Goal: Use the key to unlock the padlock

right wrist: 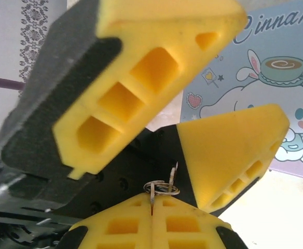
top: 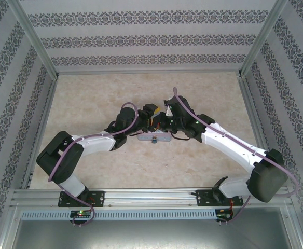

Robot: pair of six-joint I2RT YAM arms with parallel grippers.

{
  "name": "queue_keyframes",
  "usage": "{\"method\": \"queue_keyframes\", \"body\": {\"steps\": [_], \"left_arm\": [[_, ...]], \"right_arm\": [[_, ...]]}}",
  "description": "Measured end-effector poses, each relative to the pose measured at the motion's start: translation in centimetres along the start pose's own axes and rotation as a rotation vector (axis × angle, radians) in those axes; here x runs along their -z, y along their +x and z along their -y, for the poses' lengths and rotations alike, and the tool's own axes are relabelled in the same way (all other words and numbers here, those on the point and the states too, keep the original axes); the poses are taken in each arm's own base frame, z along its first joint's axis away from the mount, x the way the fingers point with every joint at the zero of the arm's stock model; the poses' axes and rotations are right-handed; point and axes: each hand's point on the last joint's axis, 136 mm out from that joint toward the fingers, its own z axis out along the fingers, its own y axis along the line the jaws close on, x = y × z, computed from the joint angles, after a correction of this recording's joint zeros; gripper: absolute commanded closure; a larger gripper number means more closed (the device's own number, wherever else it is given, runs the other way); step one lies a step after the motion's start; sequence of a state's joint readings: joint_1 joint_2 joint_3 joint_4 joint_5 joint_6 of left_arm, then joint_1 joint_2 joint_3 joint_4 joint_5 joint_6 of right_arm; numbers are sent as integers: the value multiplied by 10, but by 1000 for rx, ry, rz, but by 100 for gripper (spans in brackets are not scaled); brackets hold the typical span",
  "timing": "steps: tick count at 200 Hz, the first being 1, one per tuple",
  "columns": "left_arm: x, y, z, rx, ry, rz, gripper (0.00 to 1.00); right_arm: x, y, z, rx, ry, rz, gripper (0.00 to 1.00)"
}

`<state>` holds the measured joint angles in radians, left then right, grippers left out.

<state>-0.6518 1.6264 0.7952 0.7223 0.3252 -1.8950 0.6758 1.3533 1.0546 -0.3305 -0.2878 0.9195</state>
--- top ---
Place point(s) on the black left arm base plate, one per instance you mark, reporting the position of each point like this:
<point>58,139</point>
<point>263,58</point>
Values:
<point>97,199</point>

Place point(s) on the small circuit board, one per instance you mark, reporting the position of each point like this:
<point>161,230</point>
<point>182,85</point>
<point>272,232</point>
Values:
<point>81,213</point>
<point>224,216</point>

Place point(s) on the aluminium side frame rail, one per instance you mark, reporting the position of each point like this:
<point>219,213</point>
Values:
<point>41,129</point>
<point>252,103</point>

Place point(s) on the grey sheet metal panel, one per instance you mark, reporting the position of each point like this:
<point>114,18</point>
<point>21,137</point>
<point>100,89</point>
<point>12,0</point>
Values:
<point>151,233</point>

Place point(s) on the blue cartoon tin box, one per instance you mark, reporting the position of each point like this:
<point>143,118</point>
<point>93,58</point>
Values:
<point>143,138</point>

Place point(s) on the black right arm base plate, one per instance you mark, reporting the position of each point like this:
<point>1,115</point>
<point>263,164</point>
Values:
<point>206,198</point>

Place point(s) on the teal padlock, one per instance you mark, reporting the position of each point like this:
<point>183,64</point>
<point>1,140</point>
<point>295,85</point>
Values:
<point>154,141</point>

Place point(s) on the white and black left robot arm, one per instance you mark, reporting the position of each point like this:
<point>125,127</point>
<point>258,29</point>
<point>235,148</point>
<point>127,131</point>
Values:
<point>94,141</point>

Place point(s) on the aluminium mounting rail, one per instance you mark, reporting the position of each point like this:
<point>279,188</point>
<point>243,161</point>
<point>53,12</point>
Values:
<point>151,198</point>

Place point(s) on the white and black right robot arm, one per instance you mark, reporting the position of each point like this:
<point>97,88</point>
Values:
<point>234,148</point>

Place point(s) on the aluminium upright frame post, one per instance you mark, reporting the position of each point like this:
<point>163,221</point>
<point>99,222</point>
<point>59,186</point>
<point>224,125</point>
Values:
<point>260,39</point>
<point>36,39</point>

